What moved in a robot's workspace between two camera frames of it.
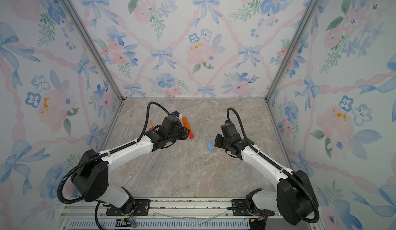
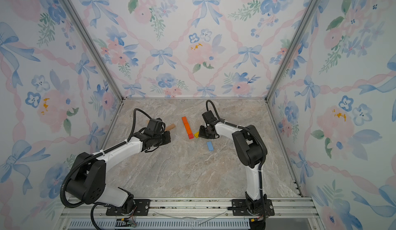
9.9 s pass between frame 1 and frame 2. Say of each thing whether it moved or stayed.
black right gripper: moved
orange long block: stayed
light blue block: stayed
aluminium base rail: stayed
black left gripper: moved
